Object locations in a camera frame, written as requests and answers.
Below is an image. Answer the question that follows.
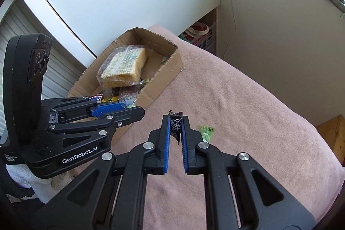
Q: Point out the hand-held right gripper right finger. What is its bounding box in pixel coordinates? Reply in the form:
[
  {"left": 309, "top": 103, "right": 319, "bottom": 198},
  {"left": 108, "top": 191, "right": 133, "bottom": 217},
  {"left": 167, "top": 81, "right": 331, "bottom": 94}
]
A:
[{"left": 180, "top": 115, "right": 316, "bottom": 230}]

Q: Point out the thin wall cable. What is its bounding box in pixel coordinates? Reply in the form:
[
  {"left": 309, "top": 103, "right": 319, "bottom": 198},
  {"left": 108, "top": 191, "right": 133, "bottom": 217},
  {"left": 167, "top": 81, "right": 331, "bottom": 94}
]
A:
[{"left": 223, "top": 0, "right": 236, "bottom": 59}]

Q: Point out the black patterned candy packet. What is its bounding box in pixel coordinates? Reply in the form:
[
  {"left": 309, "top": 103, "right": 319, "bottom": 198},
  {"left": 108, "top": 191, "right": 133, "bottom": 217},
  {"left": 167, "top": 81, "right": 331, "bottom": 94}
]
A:
[{"left": 168, "top": 111, "right": 184, "bottom": 145}]

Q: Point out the white and red bag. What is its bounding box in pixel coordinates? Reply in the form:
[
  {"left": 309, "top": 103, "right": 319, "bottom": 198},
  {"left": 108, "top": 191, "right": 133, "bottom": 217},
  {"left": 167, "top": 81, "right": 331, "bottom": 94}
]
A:
[{"left": 185, "top": 22, "right": 210, "bottom": 37}]

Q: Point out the green candy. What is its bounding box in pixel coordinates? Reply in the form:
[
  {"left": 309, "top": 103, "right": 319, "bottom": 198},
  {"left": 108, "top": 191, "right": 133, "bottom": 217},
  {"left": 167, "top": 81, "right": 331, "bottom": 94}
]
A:
[{"left": 119, "top": 94, "right": 139, "bottom": 109}]

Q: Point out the clear packet of dark snacks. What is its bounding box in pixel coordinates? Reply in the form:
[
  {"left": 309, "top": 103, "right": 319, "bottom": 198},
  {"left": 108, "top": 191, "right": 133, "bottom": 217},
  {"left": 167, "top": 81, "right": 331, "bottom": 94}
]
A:
[{"left": 106, "top": 85, "right": 142, "bottom": 98}]

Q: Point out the cardboard box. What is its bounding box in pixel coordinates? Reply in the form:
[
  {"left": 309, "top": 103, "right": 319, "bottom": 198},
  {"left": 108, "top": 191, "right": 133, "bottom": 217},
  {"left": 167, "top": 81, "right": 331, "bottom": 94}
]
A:
[{"left": 67, "top": 27, "right": 184, "bottom": 147}]

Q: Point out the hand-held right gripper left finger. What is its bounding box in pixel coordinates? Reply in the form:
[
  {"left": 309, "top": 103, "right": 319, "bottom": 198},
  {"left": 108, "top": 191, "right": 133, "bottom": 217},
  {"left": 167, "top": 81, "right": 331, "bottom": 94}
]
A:
[{"left": 38, "top": 115, "right": 173, "bottom": 230}]

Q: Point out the sponge cake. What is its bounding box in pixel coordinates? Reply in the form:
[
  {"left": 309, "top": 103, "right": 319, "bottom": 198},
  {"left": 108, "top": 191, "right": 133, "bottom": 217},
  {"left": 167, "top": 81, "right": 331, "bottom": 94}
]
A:
[{"left": 97, "top": 45, "right": 149, "bottom": 88}]

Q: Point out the light wooden stool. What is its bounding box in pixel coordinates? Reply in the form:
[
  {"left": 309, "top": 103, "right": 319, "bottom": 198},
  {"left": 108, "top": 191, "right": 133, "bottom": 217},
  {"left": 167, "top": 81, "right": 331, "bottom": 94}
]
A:
[{"left": 315, "top": 115, "right": 345, "bottom": 167}]

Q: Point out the green candy packet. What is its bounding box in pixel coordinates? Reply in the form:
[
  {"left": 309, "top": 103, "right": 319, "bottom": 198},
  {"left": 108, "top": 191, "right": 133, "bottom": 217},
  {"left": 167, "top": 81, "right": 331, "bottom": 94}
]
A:
[{"left": 200, "top": 125, "right": 216, "bottom": 142}]

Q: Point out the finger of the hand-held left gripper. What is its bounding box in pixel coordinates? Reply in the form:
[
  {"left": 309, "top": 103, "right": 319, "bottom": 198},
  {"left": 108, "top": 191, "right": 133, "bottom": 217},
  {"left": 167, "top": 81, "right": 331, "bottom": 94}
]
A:
[
  {"left": 42, "top": 96, "right": 128, "bottom": 123},
  {"left": 49, "top": 106, "right": 145, "bottom": 151}
]

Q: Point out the pink plastic basket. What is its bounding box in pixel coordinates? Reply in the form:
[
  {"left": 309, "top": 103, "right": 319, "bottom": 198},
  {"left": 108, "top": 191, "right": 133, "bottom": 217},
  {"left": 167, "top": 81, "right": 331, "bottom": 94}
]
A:
[{"left": 193, "top": 22, "right": 216, "bottom": 54}]

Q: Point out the pink cloth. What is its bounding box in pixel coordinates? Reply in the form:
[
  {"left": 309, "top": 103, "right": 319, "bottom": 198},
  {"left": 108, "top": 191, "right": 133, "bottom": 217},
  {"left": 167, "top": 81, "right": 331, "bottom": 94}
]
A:
[{"left": 109, "top": 24, "right": 345, "bottom": 230}]

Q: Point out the grey slatted shutter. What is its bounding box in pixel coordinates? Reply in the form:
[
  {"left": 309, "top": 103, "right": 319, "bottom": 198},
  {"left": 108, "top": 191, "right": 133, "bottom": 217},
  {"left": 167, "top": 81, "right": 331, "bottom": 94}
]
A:
[{"left": 0, "top": 0, "right": 87, "bottom": 136}]

